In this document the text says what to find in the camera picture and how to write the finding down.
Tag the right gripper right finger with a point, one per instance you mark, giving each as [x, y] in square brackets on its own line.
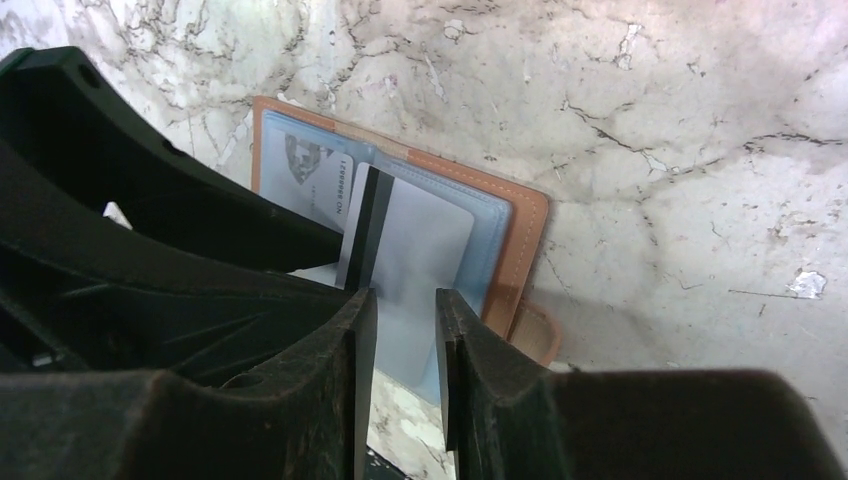
[507, 417]

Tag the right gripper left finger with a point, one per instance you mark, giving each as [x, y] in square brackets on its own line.
[301, 414]

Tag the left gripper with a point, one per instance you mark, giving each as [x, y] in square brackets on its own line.
[81, 293]

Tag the tan leather card holder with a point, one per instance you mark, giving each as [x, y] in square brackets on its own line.
[508, 217]

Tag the silver card with emblem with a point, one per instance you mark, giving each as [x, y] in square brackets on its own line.
[306, 178]

